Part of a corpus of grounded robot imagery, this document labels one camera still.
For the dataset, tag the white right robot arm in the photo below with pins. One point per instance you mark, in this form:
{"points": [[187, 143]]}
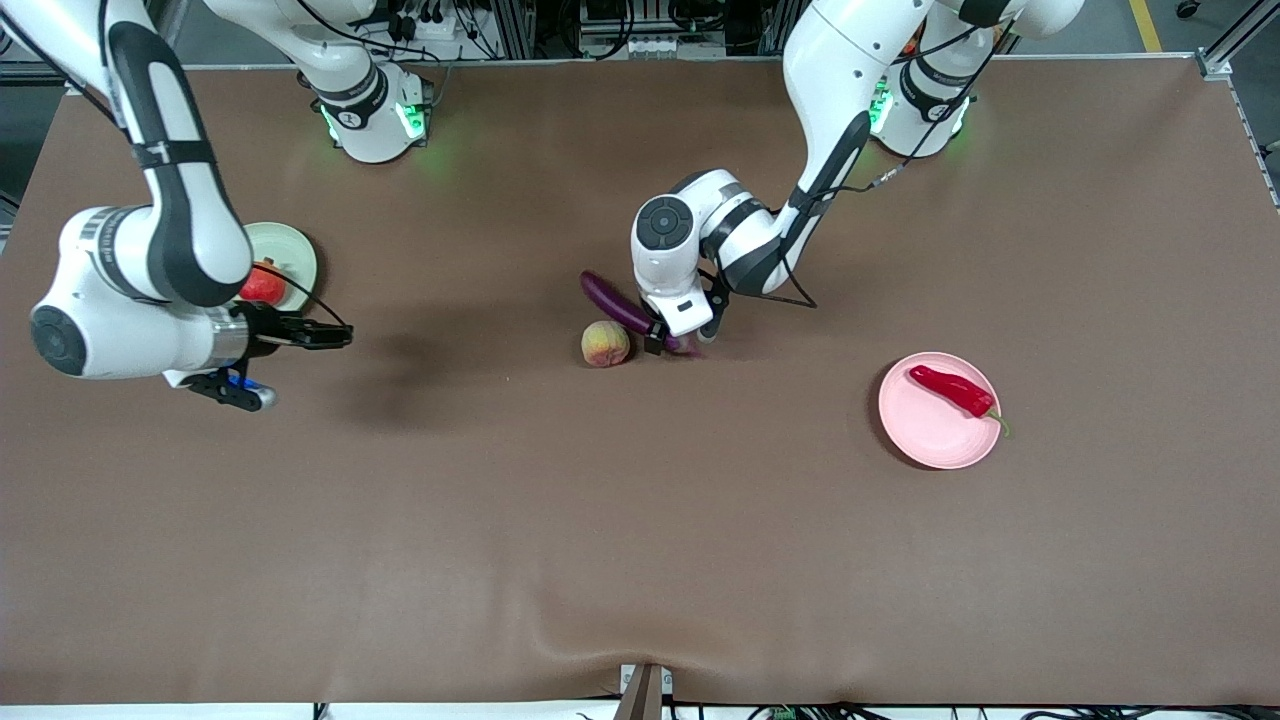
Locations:
{"points": [[180, 200]]}

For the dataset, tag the red chili pepper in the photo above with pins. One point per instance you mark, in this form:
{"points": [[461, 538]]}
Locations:
{"points": [[950, 388]]}

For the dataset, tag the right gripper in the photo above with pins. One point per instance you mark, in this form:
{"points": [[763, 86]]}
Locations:
{"points": [[266, 328]]}

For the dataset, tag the pink plate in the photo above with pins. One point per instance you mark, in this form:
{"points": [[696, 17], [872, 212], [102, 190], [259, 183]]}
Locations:
{"points": [[935, 430]]}

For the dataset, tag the aluminium frame post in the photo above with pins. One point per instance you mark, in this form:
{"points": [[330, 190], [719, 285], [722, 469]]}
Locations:
{"points": [[512, 25], [778, 25]]}

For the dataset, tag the grey metal bracket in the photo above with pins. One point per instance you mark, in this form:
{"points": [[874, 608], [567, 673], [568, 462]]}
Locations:
{"points": [[643, 695]]}

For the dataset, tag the white power strip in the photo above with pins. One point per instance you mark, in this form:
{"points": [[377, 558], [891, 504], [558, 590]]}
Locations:
{"points": [[425, 25]]}

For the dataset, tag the yellow pink peach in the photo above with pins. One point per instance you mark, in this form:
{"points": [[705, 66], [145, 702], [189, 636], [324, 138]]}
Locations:
{"points": [[605, 344]]}

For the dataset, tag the purple eggplant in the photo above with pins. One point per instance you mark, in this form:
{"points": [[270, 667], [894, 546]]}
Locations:
{"points": [[610, 298]]}

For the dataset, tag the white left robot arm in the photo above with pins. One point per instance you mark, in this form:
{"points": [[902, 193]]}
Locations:
{"points": [[850, 80]]}

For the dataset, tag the aluminium corner rail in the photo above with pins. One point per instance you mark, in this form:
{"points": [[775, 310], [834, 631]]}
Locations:
{"points": [[1235, 50]]}

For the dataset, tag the red pomegranate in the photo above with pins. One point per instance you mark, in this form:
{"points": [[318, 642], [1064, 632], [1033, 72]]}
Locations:
{"points": [[263, 285]]}

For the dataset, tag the light green plate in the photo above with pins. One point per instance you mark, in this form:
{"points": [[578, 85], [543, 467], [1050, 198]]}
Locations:
{"points": [[295, 250]]}

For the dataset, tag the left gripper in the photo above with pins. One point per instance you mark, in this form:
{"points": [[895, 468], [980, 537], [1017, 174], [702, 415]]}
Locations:
{"points": [[656, 338]]}

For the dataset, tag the brown table cover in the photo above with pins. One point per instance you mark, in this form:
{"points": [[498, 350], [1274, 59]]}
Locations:
{"points": [[400, 520]]}

